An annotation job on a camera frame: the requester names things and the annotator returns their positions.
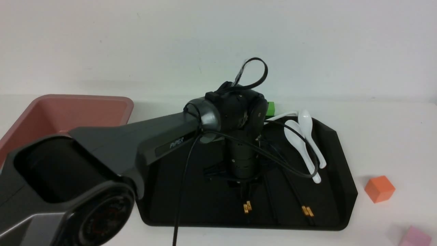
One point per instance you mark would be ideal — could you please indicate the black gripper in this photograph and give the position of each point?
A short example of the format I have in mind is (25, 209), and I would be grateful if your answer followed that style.
(241, 166)

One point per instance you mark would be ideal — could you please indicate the black chopstick gold band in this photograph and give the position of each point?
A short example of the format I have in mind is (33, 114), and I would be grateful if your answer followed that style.
(249, 202)
(291, 186)
(289, 211)
(244, 203)

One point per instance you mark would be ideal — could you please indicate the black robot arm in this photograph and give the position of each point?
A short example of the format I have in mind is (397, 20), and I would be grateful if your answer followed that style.
(80, 189)

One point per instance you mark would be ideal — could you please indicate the plain black chopstick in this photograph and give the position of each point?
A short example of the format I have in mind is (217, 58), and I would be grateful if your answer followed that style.
(271, 204)

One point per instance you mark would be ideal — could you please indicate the white ceramic spoon large bowl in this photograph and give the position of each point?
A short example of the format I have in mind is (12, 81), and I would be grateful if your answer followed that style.
(299, 145)

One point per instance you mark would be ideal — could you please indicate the green cube block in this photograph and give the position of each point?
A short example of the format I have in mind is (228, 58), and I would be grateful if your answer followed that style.
(270, 109)

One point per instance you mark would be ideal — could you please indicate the black plastic tray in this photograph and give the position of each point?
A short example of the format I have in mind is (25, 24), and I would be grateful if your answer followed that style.
(215, 204)

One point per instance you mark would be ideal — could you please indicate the white ceramic spoon centre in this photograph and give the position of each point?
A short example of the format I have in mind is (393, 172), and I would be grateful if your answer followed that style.
(290, 113)

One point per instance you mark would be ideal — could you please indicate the white ceramic spoon far right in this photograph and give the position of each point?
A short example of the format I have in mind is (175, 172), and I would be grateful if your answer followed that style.
(306, 125)

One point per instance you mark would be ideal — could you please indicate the orange cube block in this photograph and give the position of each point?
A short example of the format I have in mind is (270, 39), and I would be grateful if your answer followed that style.
(379, 189)

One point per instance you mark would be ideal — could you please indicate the pink cube block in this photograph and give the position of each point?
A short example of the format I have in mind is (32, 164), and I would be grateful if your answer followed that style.
(415, 237)

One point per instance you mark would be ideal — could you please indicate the pink plastic bin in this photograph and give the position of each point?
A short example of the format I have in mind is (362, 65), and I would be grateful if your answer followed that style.
(53, 114)

